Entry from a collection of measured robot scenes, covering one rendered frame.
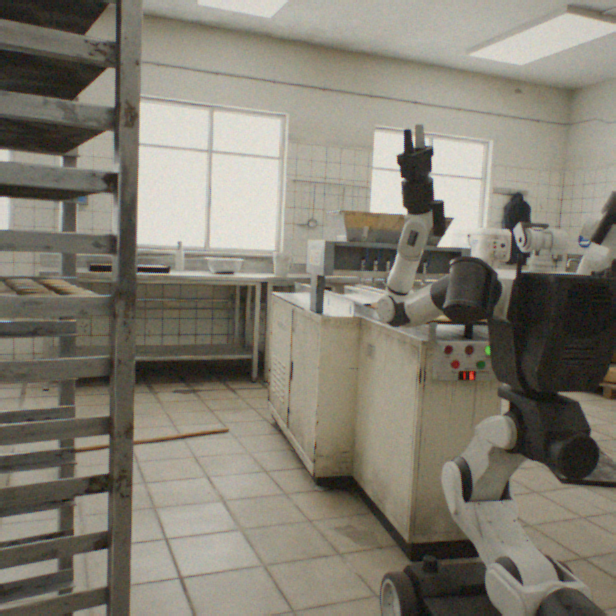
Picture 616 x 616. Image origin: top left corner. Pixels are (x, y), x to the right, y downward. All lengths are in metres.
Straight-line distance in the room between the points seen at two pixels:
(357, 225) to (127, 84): 2.09
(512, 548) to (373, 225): 1.61
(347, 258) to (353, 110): 3.56
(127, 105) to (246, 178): 5.08
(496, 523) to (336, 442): 1.21
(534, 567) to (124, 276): 1.35
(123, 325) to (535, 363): 1.02
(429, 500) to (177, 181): 4.12
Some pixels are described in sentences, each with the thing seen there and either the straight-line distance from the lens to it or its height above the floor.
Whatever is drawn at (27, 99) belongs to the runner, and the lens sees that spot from 0.97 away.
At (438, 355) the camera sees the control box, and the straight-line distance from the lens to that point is 2.29.
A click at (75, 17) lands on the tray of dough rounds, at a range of 1.15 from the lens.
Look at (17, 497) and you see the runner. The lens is 1.02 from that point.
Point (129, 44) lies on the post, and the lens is 0.98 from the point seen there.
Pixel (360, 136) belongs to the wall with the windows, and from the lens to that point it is 6.39.
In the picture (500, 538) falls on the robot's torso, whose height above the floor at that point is 0.37.
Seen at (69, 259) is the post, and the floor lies 1.10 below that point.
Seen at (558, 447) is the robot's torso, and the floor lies 0.71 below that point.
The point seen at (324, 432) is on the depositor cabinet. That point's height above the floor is 0.30.
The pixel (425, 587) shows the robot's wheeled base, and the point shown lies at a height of 0.19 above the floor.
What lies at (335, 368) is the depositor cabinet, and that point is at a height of 0.60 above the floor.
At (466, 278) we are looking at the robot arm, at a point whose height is 1.09.
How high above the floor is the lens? 1.15
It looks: 6 degrees down
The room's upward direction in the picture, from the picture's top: 3 degrees clockwise
